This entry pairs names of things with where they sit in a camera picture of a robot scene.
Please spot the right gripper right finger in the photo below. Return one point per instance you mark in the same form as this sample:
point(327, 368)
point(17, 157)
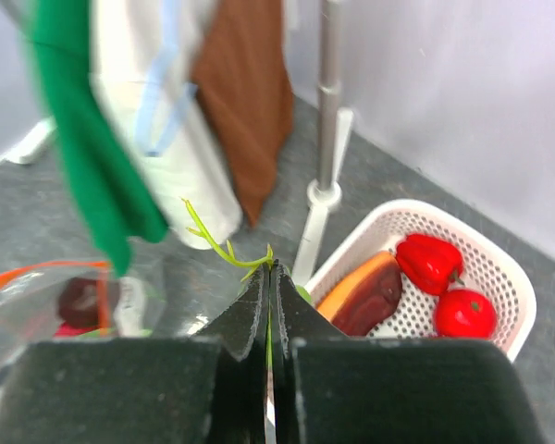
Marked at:
point(310, 391)

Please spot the dark purple plum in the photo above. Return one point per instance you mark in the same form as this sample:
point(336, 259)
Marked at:
point(77, 303)

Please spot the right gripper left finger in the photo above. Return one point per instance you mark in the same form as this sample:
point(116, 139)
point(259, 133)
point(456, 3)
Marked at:
point(239, 403)

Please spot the silver clothes rack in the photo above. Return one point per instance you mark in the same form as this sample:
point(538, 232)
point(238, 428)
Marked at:
point(334, 129)

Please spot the white garment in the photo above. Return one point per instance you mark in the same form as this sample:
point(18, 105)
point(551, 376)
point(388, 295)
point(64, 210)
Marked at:
point(142, 53)

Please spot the red tomato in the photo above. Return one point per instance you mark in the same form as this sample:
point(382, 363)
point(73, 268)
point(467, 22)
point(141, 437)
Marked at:
point(464, 313)

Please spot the pink dragon fruit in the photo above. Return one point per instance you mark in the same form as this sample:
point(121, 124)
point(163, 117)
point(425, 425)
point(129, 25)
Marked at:
point(65, 330)

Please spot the clear orange zip bag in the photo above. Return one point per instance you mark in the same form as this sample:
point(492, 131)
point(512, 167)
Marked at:
point(131, 304)

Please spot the brown garment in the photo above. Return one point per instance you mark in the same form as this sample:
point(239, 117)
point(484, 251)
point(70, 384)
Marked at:
point(244, 90)

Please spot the green t-shirt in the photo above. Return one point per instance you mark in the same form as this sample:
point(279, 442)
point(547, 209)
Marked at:
point(108, 190)

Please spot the brown orange food piece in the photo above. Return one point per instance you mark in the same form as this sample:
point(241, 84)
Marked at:
point(366, 297)

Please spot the red bell pepper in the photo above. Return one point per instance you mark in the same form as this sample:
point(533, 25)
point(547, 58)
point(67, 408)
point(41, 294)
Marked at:
point(430, 263)

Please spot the purple grape bunch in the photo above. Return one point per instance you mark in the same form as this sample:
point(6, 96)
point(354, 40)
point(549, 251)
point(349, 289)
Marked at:
point(230, 258)

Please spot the white perforated plastic basket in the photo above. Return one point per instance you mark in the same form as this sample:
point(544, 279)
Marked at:
point(487, 269)

